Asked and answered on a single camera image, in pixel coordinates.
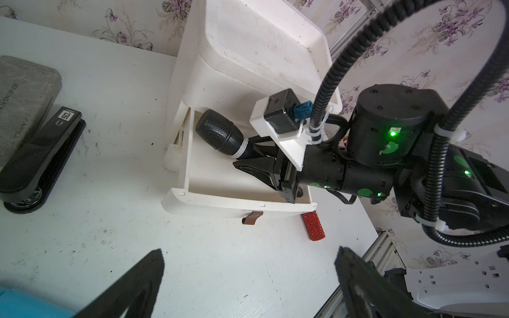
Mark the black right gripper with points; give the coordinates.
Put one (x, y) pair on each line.
(345, 179)

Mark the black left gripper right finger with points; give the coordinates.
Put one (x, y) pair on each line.
(367, 293)

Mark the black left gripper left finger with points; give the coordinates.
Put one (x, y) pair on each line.
(132, 295)

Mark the black handheld microphone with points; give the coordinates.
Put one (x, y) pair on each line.
(222, 135)

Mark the white drawer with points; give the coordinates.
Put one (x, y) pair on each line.
(208, 185)

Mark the red glitter microphone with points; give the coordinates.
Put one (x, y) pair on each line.
(313, 226)

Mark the white three-drawer cabinet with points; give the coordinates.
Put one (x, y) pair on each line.
(234, 53)

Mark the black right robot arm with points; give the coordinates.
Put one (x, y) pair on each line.
(397, 140)

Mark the black stapler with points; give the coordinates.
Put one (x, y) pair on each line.
(29, 177)

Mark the grey rectangular eraser block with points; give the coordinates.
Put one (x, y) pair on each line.
(28, 90)

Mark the aluminium mounting rail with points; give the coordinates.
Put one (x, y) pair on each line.
(383, 256)

